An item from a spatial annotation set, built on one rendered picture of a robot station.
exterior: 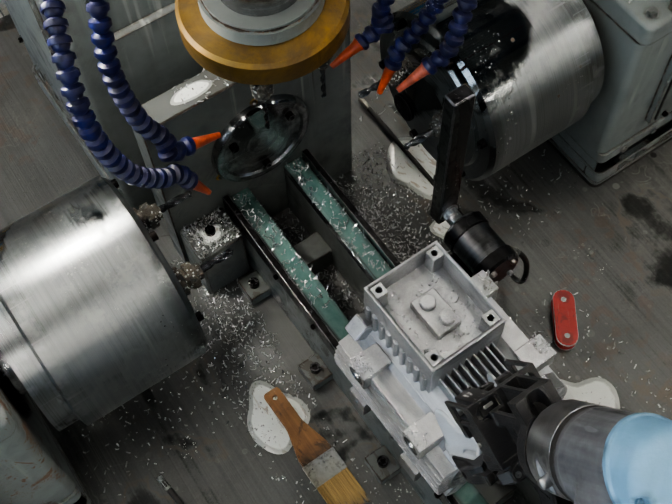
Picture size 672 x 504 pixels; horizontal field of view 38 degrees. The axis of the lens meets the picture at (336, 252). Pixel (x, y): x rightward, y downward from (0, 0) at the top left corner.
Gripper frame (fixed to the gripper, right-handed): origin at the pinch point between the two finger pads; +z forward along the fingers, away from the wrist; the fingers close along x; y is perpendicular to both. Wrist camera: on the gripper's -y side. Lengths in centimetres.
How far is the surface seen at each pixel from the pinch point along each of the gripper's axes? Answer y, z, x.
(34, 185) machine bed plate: 49, 71, 21
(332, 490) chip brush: -8.0, 36.8, 10.3
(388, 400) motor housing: 4.0, 14.0, 2.6
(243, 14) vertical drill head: 46.7, 5.0, -2.6
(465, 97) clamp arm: 28.4, 6.9, -19.8
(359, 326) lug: 12.3, 16.1, 0.7
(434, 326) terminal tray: 9.0, 9.7, -4.9
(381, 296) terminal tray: 14.6, 11.0, -1.8
